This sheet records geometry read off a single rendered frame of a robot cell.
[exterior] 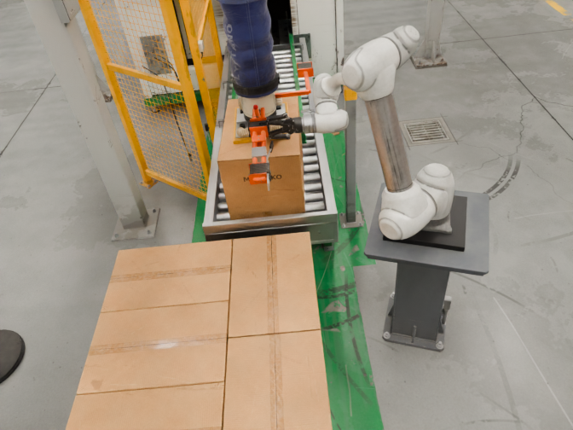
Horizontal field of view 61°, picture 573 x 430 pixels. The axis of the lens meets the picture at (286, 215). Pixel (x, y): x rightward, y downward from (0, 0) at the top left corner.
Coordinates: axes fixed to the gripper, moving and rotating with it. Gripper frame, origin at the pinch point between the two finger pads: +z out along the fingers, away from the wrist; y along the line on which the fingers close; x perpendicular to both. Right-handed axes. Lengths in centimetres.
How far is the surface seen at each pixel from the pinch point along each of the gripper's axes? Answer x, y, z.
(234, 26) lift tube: 17.7, -42.0, 5.0
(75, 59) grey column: 59, -19, 97
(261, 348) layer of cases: -83, 53, 6
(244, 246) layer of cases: -22, 53, 15
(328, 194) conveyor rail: 5, 49, -31
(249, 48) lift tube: 16.4, -32.0, 0.1
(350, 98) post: 44, 14, -48
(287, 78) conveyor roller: 156, 53, -15
